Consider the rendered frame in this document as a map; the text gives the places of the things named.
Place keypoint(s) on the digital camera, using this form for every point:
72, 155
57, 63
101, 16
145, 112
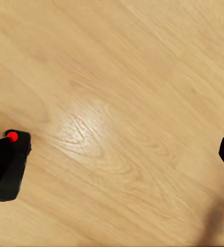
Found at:
10, 183

